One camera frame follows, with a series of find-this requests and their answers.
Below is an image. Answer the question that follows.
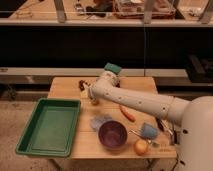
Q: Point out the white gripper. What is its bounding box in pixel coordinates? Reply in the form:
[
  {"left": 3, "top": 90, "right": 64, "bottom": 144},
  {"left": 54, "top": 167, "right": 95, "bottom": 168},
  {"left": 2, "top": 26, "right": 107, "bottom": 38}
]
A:
[{"left": 88, "top": 78, "right": 110, "bottom": 100}]

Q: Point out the yellow banana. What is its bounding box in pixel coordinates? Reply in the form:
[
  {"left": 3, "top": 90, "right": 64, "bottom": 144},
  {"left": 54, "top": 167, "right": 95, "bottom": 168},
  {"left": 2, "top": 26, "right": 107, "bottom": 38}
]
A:
[{"left": 90, "top": 97, "right": 99, "bottom": 106}]

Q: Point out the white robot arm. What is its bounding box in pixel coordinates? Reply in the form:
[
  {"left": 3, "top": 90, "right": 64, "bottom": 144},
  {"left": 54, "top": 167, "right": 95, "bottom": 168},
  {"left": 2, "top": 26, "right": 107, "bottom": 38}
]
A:
[{"left": 88, "top": 71, "right": 213, "bottom": 171}]

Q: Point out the green plastic tray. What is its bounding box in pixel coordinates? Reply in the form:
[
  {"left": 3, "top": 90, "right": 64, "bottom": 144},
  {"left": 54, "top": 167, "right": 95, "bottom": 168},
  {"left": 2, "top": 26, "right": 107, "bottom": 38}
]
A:
[{"left": 16, "top": 98, "right": 81, "bottom": 157}]

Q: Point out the green sponge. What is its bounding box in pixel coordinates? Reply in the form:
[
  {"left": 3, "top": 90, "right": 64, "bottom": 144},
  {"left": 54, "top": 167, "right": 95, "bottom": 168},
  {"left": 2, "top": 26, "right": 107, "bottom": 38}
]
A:
[{"left": 104, "top": 63, "right": 122, "bottom": 75}]

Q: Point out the dark grapes bunch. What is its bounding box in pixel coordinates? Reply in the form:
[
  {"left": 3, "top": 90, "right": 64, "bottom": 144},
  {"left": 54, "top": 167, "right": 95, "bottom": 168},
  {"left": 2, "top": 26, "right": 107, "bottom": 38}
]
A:
[{"left": 78, "top": 80, "right": 89, "bottom": 91}]

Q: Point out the orange carrot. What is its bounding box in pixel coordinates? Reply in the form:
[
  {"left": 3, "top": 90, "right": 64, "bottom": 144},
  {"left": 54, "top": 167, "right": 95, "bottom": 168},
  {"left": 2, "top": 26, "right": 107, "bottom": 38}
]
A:
[{"left": 119, "top": 105, "right": 135, "bottom": 122}]

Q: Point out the grey cloth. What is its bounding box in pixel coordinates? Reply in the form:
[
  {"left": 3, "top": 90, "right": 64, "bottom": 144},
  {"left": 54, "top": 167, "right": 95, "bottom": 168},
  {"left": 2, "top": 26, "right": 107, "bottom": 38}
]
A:
[{"left": 90, "top": 115, "right": 112, "bottom": 131}]

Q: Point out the wooden table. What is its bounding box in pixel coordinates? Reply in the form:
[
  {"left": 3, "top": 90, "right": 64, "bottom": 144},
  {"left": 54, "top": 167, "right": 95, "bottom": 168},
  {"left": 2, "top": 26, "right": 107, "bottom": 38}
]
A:
[{"left": 48, "top": 77, "right": 176, "bottom": 159}]

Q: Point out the purple bowl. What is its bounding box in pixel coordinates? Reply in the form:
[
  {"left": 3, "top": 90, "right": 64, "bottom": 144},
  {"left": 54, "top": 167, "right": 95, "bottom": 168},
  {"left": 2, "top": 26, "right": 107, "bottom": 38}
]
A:
[{"left": 98, "top": 120, "right": 127, "bottom": 149}]

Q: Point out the metal spoon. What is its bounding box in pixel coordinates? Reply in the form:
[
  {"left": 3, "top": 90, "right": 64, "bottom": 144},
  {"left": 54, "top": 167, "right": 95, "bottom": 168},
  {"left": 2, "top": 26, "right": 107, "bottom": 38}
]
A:
[{"left": 129, "top": 130, "right": 160, "bottom": 148}]

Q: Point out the blue cup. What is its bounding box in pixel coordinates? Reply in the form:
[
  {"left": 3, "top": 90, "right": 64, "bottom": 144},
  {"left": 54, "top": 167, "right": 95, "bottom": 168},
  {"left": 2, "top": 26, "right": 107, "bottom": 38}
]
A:
[{"left": 141, "top": 123, "right": 158, "bottom": 140}]

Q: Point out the orange fruit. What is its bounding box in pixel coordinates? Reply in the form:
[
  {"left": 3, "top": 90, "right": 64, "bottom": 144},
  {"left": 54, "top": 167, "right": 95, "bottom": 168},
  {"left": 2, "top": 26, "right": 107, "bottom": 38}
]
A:
[{"left": 133, "top": 139, "right": 148, "bottom": 155}]

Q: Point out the black handled knife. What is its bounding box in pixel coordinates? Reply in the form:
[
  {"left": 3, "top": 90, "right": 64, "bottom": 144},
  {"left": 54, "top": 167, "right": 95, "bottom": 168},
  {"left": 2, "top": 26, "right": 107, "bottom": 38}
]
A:
[{"left": 156, "top": 118, "right": 164, "bottom": 132}]

